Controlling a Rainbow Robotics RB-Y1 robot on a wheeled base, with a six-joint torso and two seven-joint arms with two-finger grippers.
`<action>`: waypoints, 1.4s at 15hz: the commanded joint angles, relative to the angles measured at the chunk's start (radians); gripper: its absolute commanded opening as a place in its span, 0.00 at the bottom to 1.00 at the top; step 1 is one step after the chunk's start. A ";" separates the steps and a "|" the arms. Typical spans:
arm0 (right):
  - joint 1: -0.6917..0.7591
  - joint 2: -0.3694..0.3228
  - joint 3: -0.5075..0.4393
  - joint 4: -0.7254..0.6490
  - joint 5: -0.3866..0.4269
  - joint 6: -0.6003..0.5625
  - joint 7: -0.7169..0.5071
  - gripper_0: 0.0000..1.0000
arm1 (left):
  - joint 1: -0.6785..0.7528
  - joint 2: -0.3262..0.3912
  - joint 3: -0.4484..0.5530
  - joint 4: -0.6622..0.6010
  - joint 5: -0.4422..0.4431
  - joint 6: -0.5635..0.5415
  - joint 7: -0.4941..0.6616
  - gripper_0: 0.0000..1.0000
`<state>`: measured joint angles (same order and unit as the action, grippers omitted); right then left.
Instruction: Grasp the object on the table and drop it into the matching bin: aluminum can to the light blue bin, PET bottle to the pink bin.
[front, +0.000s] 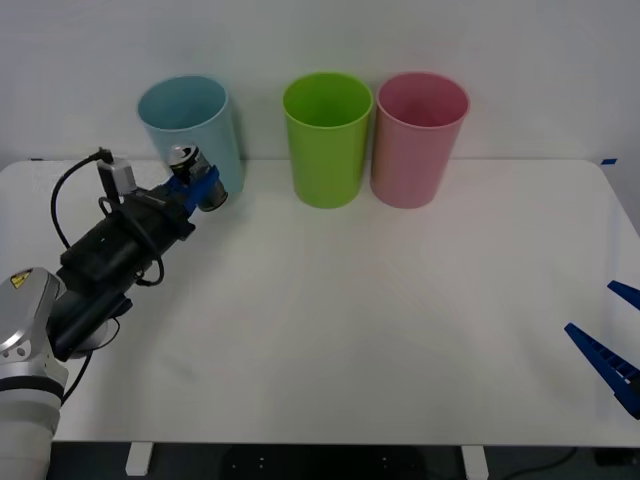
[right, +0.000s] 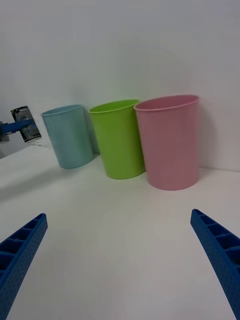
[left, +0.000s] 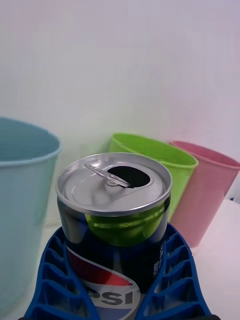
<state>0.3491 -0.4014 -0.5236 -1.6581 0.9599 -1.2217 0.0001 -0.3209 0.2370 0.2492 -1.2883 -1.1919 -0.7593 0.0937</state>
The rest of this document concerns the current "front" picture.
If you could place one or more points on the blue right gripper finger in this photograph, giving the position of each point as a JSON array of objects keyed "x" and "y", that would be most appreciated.
[
  {"x": 627, "y": 294},
  {"x": 607, "y": 365}
]

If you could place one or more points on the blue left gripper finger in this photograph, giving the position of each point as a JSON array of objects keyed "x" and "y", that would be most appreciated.
[
  {"x": 202, "y": 187},
  {"x": 176, "y": 183}
]

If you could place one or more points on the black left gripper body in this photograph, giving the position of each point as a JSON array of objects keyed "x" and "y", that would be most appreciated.
[{"x": 115, "y": 250}]

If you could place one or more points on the black drink can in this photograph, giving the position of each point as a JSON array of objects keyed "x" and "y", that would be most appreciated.
[{"x": 200, "y": 167}]

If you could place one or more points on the silver and black left arm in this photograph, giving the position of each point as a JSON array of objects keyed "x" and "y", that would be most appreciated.
[{"x": 25, "y": 310}]

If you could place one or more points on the pale blue plastic bin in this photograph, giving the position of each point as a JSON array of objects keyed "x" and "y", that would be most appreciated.
[{"x": 200, "y": 125}]

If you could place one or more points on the green plastic bin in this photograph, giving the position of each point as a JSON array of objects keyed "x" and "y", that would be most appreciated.
[{"x": 327, "y": 165}]

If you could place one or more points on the white table leg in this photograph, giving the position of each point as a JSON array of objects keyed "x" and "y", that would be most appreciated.
[
  {"x": 138, "y": 459},
  {"x": 475, "y": 461}
]

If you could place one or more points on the pink plastic bin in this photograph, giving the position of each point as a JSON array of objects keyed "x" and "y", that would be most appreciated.
[{"x": 410, "y": 165}]

